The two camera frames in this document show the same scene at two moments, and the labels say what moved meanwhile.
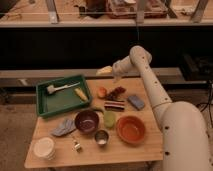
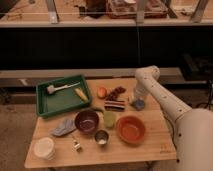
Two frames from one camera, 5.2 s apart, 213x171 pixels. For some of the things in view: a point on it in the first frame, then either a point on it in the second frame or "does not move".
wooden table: [119, 125] does not move
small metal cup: [101, 137] does not move
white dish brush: [51, 88] does not move
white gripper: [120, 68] → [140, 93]
